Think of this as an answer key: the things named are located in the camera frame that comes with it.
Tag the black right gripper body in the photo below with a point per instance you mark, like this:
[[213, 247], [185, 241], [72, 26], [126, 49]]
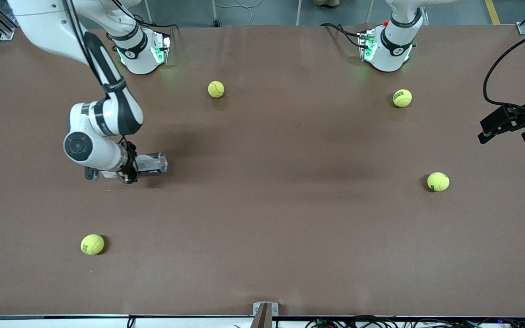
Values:
[[130, 162]]

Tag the clear tennis ball can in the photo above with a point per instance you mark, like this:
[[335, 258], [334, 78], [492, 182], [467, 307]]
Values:
[[153, 163]]

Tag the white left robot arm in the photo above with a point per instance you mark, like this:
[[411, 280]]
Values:
[[392, 50]]

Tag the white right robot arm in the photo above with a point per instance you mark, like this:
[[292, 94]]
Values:
[[103, 116]]

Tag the yellow tennis ball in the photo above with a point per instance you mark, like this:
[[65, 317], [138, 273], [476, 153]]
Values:
[[438, 181], [216, 89], [402, 98], [92, 244]]

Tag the metal base connector plate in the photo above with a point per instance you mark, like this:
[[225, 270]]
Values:
[[366, 45], [162, 48]]

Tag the white metal stand leg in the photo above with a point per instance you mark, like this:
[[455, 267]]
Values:
[[299, 11], [371, 10], [215, 11]]

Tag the beige shoe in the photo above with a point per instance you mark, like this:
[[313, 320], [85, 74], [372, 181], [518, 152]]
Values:
[[325, 3]]

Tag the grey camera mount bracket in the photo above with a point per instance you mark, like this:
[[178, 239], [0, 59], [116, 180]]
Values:
[[265, 314]]

